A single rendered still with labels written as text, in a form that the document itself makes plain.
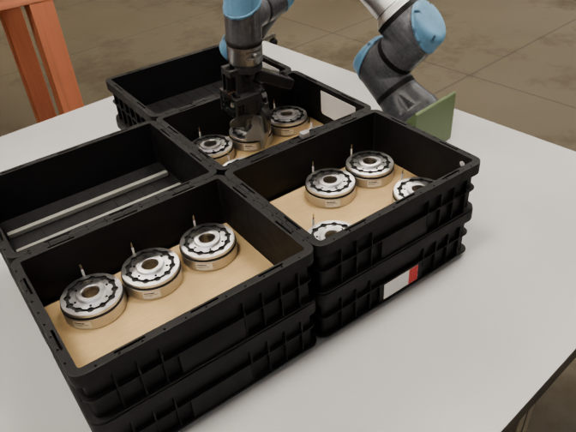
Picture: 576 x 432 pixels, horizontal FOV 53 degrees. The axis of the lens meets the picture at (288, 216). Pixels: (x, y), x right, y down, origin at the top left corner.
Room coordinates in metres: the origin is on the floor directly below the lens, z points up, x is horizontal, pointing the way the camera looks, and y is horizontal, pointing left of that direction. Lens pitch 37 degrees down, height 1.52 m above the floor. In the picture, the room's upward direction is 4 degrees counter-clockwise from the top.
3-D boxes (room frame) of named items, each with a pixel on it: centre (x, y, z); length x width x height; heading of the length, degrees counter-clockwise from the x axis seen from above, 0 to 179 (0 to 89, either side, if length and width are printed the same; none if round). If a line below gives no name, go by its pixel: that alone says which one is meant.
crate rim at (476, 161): (0.93, -0.13, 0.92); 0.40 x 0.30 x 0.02; 124
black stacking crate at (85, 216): (0.96, 0.37, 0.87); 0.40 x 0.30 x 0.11; 124
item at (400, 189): (0.93, -0.26, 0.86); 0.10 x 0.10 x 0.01
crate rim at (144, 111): (1.43, 0.20, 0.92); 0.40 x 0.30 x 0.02; 124
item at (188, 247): (0.82, 0.15, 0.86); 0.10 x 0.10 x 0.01
